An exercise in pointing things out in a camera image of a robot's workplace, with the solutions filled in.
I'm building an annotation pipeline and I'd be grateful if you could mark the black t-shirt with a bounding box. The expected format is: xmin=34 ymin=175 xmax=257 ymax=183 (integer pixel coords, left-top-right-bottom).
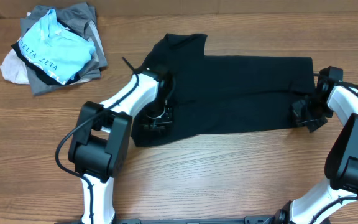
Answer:
xmin=132 ymin=34 xmax=315 ymax=147

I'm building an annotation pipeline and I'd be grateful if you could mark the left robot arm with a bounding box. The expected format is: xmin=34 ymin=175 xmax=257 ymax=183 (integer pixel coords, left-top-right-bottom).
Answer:
xmin=68 ymin=68 xmax=175 ymax=223

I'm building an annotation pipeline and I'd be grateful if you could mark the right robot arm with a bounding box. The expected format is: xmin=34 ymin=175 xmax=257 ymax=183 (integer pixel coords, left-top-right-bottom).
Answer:
xmin=266 ymin=67 xmax=358 ymax=224

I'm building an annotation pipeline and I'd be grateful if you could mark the light blue folded t-shirt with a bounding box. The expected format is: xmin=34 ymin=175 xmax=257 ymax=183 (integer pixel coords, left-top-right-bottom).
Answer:
xmin=17 ymin=9 xmax=96 ymax=85

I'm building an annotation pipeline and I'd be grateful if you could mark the black folded garment in pile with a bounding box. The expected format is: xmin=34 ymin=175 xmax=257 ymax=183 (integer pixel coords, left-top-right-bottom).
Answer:
xmin=11 ymin=42 xmax=80 ymax=86

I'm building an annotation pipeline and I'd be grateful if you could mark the grey folded garment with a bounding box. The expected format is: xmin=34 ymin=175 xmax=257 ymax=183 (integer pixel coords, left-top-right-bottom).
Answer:
xmin=20 ymin=2 xmax=108 ymax=96

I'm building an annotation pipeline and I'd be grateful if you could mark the white garment under pile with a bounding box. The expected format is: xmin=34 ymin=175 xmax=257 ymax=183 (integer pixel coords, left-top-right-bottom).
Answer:
xmin=0 ymin=18 xmax=92 ymax=85

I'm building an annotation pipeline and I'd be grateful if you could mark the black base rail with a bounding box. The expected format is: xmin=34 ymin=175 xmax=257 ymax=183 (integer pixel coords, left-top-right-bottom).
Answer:
xmin=54 ymin=214 xmax=276 ymax=224

